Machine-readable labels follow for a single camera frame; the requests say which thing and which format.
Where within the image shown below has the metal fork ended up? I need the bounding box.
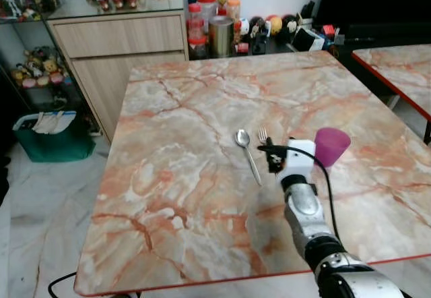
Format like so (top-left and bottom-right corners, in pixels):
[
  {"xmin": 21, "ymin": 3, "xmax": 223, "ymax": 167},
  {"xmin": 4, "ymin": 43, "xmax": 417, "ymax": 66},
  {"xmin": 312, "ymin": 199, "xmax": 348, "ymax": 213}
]
[{"xmin": 257, "ymin": 127, "xmax": 271, "ymax": 148}]

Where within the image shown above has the yellow head figurine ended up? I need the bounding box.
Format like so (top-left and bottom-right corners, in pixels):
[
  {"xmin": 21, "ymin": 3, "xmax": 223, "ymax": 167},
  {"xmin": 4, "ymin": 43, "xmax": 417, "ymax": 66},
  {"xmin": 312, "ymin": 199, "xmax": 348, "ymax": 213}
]
[{"xmin": 266, "ymin": 15, "xmax": 284, "ymax": 37}]

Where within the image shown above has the white cloth bundle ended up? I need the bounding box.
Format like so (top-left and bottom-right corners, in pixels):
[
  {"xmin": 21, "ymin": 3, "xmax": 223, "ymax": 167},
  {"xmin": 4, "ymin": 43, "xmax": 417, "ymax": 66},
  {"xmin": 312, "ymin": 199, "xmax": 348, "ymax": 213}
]
[{"xmin": 30, "ymin": 111, "xmax": 76, "ymax": 136}]

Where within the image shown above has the glass display shelf unit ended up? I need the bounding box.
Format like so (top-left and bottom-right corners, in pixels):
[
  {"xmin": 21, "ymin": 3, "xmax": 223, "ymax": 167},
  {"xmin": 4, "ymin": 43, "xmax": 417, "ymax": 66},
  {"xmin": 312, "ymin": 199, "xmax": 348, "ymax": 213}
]
[{"xmin": 0, "ymin": 0, "xmax": 76, "ymax": 113}]

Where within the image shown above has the purple plastic cup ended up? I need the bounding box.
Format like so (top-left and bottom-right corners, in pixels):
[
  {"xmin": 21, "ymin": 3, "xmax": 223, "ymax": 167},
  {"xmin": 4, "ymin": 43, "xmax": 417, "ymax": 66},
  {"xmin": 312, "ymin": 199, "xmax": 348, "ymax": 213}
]
[{"xmin": 314, "ymin": 127, "xmax": 352, "ymax": 169}]

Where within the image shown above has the red lid plastic jar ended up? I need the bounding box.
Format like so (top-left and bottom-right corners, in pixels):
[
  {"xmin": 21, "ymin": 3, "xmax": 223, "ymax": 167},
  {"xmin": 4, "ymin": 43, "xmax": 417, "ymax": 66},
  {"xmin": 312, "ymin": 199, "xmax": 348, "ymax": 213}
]
[
  {"xmin": 187, "ymin": 3, "xmax": 207, "ymax": 60},
  {"xmin": 198, "ymin": 0, "xmax": 218, "ymax": 20}
]

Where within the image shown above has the metal canister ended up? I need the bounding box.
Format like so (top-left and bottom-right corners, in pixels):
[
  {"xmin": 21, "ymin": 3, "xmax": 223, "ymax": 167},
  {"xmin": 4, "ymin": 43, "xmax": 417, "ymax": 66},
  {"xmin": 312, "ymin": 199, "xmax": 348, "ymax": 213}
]
[{"xmin": 208, "ymin": 16, "xmax": 235, "ymax": 58}]

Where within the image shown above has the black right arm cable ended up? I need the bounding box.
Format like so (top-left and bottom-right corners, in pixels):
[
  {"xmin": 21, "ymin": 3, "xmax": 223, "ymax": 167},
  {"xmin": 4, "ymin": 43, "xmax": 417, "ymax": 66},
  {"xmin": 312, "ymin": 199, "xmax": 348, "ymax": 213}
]
[{"xmin": 283, "ymin": 144, "xmax": 341, "ymax": 242}]

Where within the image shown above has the white and black box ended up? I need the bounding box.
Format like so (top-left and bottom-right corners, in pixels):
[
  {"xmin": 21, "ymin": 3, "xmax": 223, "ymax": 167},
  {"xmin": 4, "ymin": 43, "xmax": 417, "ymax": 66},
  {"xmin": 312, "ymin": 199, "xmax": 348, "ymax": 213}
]
[{"xmin": 292, "ymin": 26, "xmax": 325, "ymax": 52}]

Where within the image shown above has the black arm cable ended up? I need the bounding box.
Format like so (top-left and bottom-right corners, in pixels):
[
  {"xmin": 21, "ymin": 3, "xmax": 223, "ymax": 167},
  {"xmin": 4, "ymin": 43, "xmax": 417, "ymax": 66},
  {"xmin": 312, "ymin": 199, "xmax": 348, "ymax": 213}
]
[
  {"xmin": 46, "ymin": 270, "xmax": 90, "ymax": 298},
  {"xmin": 283, "ymin": 144, "xmax": 341, "ymax": 242}
]

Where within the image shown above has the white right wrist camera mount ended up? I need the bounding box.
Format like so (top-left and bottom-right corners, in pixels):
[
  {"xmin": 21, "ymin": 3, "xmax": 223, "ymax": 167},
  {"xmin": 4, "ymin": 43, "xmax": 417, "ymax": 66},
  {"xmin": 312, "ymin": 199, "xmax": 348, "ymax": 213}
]
[{"xmin": 278, "ymin": 139, "xmax": 317, "ymax": 178}]

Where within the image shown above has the black television stand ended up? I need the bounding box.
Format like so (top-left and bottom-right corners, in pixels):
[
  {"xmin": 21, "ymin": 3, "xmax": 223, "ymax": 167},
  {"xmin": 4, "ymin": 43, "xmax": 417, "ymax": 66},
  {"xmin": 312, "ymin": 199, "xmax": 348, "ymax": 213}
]
[{"xmin": 236, "ymin": 32, "xmax": 431, "ymax": 64}]

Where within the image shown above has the yellow bear plush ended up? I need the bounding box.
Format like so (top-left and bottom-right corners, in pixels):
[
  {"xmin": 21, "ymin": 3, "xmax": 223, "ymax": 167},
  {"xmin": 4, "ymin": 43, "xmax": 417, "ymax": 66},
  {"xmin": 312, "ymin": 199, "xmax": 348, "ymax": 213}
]
[{"xmin": 40, "ymin": 57, "xmax": 61, "ymax": 77}]

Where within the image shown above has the metal spoon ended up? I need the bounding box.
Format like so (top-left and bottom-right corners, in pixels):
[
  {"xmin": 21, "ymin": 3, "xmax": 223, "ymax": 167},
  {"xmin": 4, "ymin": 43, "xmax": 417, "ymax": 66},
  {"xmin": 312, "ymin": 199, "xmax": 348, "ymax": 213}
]
[{"xmin": 234, "ymin": 129, "xmax": 264, "ymax": 186}]

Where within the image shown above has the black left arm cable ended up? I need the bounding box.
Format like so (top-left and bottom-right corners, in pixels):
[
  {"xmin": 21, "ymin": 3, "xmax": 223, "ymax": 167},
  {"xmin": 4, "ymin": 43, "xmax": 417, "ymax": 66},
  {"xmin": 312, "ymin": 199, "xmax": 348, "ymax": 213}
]
[{"xmin": 46, "ymin": 270, "xmax": 90, "ymax": 298}]

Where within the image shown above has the green plastic storage bin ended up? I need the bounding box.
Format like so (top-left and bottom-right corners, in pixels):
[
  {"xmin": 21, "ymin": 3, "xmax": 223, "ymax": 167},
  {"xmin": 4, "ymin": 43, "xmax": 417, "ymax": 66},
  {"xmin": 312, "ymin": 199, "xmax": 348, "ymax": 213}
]
[{"xmin": 13, "ymin": 111, "xmax": 96, "ymax": 163}]

